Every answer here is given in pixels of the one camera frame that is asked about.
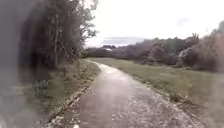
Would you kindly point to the grey asphalt path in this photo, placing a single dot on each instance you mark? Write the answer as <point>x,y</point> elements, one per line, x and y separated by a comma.
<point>115,100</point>

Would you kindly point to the grass verge with leaves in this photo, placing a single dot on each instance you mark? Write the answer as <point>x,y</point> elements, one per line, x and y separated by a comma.
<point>66,81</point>

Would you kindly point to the grass field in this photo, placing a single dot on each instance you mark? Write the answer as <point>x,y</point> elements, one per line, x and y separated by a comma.
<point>166,76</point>

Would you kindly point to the stone kerb strip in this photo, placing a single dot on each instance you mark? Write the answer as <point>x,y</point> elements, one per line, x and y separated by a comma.
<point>68,103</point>

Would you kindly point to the row of trees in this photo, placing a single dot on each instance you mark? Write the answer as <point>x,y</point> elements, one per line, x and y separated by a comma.
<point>56,33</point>

